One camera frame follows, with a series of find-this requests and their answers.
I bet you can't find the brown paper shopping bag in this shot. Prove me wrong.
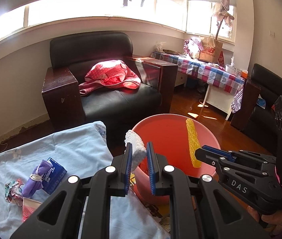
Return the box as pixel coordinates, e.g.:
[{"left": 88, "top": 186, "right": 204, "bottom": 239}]
[{"left": 199, "top": 37, "right": 223, "bottom": 63}]

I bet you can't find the person's right hand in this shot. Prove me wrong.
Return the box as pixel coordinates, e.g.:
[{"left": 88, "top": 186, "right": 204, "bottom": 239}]
[{"left": 247, "top": 206, "right": 282, "bottom": 236}]

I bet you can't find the plaid tablecloth side table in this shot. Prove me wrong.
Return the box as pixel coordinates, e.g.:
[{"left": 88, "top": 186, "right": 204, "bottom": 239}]
[{"left": 151, "top": 52, "right": 245, "bottom": 114}]

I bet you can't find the white foam fruit net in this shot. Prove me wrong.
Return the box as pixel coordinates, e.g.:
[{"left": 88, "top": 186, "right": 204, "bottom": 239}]
[{"left": 124, "top": 130, "right": 146, "bottom": 172}]

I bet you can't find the blue Tempo tissue pack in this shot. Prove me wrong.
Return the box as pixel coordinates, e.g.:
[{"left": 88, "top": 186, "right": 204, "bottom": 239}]
[{"left": 42, "top": 157, "right": 67, "bottom": 195}]

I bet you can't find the pink plastic trash bucket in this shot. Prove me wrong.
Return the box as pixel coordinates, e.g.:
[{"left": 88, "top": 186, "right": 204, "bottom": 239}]
[{"left": 132, "top": 114, "right": 216, "bottom": 206}]

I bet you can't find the purple tissue pack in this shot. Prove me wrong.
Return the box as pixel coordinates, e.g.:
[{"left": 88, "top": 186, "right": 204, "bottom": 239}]
[{"left": 22, "top": 160, "right": 52, "bottom": 198}]

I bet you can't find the light blue floral tablecloth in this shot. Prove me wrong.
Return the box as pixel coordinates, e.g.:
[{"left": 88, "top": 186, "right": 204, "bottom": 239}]
[{"left": 0, "top": 121, "right": 170, "bottom": 238}]

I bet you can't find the black leather armchair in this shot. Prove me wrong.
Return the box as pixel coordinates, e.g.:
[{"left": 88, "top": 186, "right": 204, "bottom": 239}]
[{"left": 42, "top": 31, "right": 178, "bottom": 130}]

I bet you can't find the red polka dot cloth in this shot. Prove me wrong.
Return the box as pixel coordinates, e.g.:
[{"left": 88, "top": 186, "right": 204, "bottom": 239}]
[{"left": 78, "top": 60, "right": 141, "bottom": 96}]

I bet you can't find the red white paper cup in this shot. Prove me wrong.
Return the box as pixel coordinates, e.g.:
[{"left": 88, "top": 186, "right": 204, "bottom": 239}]
[{"left": 22, "top": 197, "right": 42, "bottom": 222}]

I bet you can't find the pink cloth on pole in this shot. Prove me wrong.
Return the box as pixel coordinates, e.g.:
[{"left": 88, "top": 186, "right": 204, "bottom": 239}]
[{"left": 212, "top": 0, "right": 234, "bottom": 40}]

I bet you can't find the crumpled colourful paper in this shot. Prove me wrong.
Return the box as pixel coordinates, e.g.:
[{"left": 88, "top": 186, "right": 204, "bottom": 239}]
[{"left": 5, "top": 179, "right": 24, "bottom": 207}]

